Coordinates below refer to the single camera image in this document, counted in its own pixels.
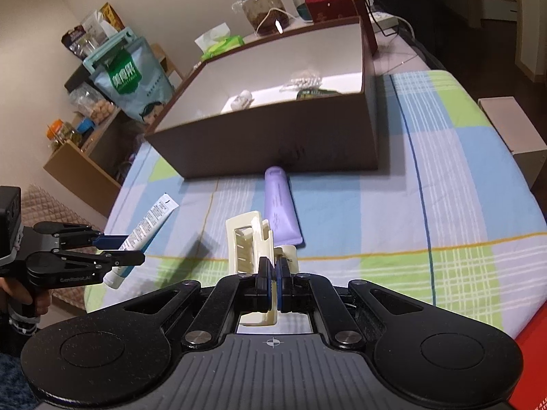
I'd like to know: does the cream plastic hair claw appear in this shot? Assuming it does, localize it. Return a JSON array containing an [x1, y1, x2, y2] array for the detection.
[[225, 211, 298, 329]]

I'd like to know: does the white blue ointment tube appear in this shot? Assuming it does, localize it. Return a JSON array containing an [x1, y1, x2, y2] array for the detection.
[[103, 193, 179, 290]]

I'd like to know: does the purple lotion tube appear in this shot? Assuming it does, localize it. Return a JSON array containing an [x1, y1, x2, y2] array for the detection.
[[264, 167, 303, 246]]

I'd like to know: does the small white pill bottle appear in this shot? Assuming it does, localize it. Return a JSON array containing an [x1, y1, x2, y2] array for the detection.
[[231, 90, 253, 111]]

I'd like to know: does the green product backing card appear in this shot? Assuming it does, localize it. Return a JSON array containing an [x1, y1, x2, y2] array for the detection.
[[297, 88, 340, 100]]

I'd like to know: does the cotton swabs plastic bag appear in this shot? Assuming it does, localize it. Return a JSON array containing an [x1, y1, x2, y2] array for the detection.
[[280, 69, 323, 92]]

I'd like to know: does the person left hand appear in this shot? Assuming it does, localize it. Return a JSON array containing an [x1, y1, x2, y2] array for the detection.
[[0, 278, 52, 316]]

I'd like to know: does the wooden side shelf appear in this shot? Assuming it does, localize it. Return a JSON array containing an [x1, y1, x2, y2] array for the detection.
[[42, 44, 185, 219]]

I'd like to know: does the bag of nuts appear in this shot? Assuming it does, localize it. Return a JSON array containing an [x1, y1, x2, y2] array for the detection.
[[69, 82, 116, 125]]

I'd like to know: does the plaid blue green tablecloth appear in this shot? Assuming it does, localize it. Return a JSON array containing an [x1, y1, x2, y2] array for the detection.
[[84, 70, 546, 336]]

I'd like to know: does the blue green snack bag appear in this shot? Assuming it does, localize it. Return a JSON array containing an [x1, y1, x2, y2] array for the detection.
[[91, 37, 174, 124]]

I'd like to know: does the brown cardboard storage box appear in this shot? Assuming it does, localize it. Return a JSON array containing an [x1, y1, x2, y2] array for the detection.
[[146, 17, 378, 179]]

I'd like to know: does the mint toaster oven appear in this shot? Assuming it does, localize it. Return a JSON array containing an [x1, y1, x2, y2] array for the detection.
[[82, 27, 136, 74]]

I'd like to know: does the green tissue pack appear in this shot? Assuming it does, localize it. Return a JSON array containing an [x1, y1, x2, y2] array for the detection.
[[195, 22, 245, 61]]

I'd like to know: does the red cardboard board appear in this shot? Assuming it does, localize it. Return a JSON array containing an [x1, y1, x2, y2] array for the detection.
[[510, 304, 547, 410]]

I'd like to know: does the white cardboard box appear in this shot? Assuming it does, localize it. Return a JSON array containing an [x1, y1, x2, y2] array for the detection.
[[478, 96, 546, 188]]

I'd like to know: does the glass jar white lid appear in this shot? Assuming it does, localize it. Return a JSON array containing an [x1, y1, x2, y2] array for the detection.
[[232, 0, 293, 36]]

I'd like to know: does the white power strip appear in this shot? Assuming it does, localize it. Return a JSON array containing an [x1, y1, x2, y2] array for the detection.
[[369, 11, 399, 32]]

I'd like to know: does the red gift box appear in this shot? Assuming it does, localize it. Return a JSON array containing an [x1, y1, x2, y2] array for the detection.
[[303, 0, 379, 57]]

